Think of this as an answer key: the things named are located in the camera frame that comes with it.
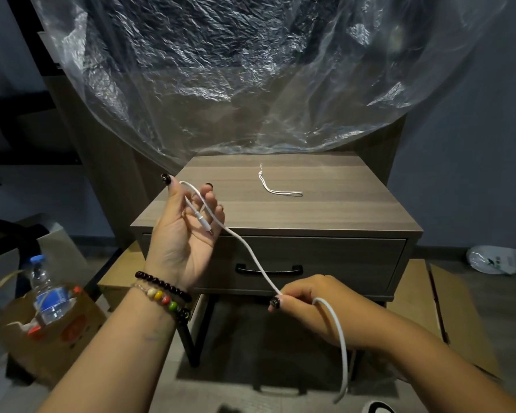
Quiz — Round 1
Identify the brown paper bag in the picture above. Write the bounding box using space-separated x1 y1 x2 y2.
0 270 108 388

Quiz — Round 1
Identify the black drawer handle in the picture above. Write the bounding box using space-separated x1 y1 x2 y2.
235 264 304 277

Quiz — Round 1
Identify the person's right forearm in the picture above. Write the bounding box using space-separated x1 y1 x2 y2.
361 304 516 413

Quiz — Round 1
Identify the white plastic bag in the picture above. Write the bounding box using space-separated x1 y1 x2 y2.
466 245 516 276

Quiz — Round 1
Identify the black bead bracelet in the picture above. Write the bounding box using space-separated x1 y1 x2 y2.
134 271 193 303

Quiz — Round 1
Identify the white and black shoe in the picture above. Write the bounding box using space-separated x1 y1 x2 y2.
361 400 396 413

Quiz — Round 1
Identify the clear plastic sheet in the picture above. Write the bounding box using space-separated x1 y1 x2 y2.
28 0 509 173

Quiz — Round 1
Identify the flattened brown cardboard box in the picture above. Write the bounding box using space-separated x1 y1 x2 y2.
386 258 502 380

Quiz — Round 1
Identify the person's left forearm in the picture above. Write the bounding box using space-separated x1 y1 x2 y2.
38 283 191 413

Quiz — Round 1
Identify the white charging cable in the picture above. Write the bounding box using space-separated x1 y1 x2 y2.
178 180 350 404

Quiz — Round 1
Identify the grey wooden nightstand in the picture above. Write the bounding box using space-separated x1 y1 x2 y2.
130 152 424 396

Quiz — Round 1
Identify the small white cord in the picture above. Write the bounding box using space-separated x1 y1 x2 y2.
258 163 304 197

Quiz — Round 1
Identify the colourful bead bracelet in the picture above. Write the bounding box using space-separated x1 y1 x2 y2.
131 283 191 324

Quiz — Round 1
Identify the person's right hand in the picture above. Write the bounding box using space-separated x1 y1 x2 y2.
268 274 383 353

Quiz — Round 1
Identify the plastic water bottle blue label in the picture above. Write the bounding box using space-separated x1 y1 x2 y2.
28 254 77 326

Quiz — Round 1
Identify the person's left hand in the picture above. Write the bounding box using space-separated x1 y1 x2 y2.
144 174 225 294

